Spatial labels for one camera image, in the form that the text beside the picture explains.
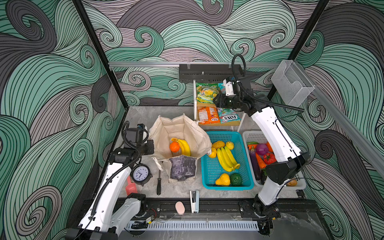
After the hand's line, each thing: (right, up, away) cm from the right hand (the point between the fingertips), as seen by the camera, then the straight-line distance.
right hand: (218, 99), depth 75 cm
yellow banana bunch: (+8, -35, +13) cm, 38 cm away
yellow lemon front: (0, -31, +13) cm, 34 cm away
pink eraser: (-19, -55, -2) cm, 58 cm away
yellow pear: (+4, -43, +3) cm, 43 cm away
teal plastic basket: (-2, -40, +13) cm, 43 cm away
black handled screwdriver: (-32, -46, +5) cm, 56 cm away
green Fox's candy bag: (+9, -8, +15) cm, 19 cm away
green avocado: (+10, -42, +3) cm, 44 cm away
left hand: (-35, -23, +2) cm, 42 cm away
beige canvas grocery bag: (-19, -34, -2) cm, 39 cm away
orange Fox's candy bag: (-3, -8, +16) cm, 18 cm away
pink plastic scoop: (-47, -48, +5) cm, 67 cm away
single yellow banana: (-18, -28, +18) cm, 37 cm away
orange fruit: (-24, -27, +15) cm, 39 cm away
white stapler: (-12, -51, 0) cm, 52 cm away
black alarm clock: (-43, -41, +8) cm, 60 cm away
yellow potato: (+4, -26, +18) cm, 32 cm away
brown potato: (+38, -43, 0) cm, 57 cm away
